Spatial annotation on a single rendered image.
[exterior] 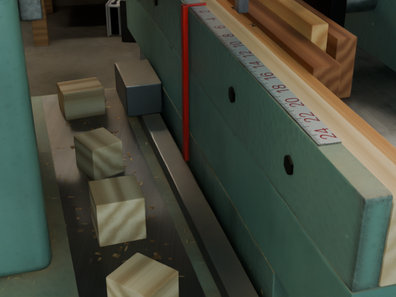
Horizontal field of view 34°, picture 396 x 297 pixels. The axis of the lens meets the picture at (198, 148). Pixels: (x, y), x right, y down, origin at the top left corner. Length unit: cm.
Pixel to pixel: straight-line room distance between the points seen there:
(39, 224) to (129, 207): 7
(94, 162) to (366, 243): 33
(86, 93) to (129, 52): 249
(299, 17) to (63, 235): 25
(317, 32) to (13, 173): 25
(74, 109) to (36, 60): 245
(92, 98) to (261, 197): 33
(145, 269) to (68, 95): 31
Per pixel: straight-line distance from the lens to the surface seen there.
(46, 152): 66
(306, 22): 52
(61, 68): 304
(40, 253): 49
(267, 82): 40
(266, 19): 56
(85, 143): 60
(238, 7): 55
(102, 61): 309
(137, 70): 70
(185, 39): 55
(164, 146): 62
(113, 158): 60
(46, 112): 74
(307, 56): 48
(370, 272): 33
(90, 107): 72
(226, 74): 46
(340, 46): 51
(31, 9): 45
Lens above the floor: 111
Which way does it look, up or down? 29 degrees down
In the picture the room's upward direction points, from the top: straight up
